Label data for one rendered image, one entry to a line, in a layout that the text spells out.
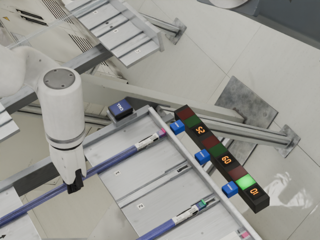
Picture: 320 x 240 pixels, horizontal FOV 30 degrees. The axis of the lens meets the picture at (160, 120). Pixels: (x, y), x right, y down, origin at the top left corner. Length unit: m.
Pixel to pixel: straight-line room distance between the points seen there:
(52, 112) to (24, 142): 1.33
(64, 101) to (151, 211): 0.34
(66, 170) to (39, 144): 1.27
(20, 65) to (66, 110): 0.14
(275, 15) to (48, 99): 0.59
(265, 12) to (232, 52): 0.87
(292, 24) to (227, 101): 0.78
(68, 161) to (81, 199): 1.52
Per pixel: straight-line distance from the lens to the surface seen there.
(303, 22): 1.55
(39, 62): 1.23
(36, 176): 1.45
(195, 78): 2.37
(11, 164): 2.57
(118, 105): 1.46
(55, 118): 1.18
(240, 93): 2.21
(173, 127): 1.44
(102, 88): 1.68
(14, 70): 1.08
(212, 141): 1.43
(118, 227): 1.68
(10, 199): 1.43
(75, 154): 1.26
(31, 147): 2.54
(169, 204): 1.33
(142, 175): 1.38
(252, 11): 1.38
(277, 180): 2.09
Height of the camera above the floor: 1.77
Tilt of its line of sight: 46 degrees down
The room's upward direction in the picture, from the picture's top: 79 degrees counter-clockwise
